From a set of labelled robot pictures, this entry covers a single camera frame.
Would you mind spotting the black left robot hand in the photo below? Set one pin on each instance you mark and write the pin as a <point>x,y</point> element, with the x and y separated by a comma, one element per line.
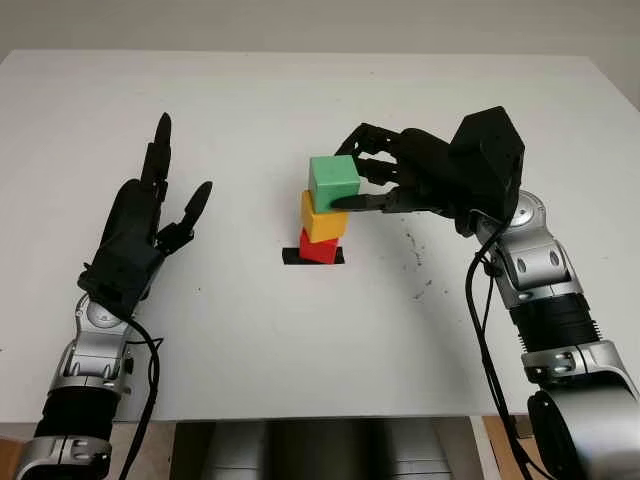
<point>132,215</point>

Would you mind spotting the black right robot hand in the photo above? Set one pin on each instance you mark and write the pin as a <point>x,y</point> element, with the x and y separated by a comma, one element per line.
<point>430,175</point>

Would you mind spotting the green wooden block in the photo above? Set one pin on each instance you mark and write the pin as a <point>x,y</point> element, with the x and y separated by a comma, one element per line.
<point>332,177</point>

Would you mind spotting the yellow wooden block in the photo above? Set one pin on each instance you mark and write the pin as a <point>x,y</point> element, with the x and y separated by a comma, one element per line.
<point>325,225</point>

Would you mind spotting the red wooden block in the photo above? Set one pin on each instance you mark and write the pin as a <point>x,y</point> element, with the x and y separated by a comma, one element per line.
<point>320,250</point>

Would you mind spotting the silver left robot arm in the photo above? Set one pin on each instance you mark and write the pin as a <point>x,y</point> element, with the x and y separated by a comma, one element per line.
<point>95,350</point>

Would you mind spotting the black tape strip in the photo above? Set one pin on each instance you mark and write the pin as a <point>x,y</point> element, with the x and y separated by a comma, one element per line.
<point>289,256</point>

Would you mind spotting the white table leg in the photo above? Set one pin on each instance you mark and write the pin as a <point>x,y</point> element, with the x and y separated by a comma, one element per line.
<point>485,450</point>

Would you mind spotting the grey robot body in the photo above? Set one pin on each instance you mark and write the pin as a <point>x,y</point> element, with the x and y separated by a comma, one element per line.
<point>320,450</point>

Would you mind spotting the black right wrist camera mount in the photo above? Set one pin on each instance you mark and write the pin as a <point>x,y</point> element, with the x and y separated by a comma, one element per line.
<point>490,150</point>

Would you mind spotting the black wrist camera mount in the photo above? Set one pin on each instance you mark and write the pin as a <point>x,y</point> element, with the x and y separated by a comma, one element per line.
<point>490,150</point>
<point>120,280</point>

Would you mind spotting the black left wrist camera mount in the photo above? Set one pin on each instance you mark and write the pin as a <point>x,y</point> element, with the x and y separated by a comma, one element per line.
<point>120,280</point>

